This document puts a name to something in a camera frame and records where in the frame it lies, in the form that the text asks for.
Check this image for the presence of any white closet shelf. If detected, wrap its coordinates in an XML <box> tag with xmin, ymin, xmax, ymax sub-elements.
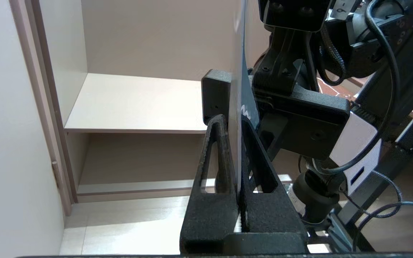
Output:
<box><xmin>64</xmin><ymin>73</ymin><xmax>210</xmax><ymax>135</ymax></box>

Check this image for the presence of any braided black cable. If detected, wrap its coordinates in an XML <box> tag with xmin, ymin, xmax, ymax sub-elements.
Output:
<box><xmin>319</xmin><ymin>21</ymin><xmax>347</xmax><ymax>86</ymax></box>

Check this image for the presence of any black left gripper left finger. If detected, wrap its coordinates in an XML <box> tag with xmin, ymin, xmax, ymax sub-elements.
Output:
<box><xmin>180</xmin><ymin>115</ymin><xmax>243</xmax><ymax>254</ymax></box>

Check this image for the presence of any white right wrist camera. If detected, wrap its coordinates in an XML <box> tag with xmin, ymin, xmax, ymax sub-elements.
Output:
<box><xmin>329</xmin><ymin>110</ymin><xmax>383</xmax><ymax>196</ymax></box>

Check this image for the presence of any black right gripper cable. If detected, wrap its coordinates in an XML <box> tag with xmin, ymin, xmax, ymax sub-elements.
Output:
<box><xmin>314</xmin><ymin>0</ymin><xmax>401</xmax><ymax>176</ymax></box>

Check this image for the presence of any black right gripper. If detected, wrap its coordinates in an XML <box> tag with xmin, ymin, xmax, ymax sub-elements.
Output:
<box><xmin>201</xmin><ymin>57</ymin><xmax>350</xmax><ymax>223</ymax></box>

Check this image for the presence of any thin black cable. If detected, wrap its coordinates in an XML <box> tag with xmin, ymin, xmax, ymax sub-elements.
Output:
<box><xmin>350</xmin><ymin>170</ymin><xmax>413</xmax><ymax>251</ymax></box>

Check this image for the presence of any closet base board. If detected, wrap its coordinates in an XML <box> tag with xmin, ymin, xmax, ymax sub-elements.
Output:
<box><xmin>77</xmin><ymin>175</ymin><xmax>293</xmax><ymax>203</ymax></box>

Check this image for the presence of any blue do-not-disturb door hanger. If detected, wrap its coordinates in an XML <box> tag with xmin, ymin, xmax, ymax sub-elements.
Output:
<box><xmin>227</xmin><ymin>0</ymin><xmax>261</xmax><ymax>192</ymax></box>

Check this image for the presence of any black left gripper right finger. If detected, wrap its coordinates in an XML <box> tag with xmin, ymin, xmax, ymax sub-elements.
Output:
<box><xmin>241</xmin><ymin>121</ymin><xmax>308</xmax><ymax>237</ymax></box>

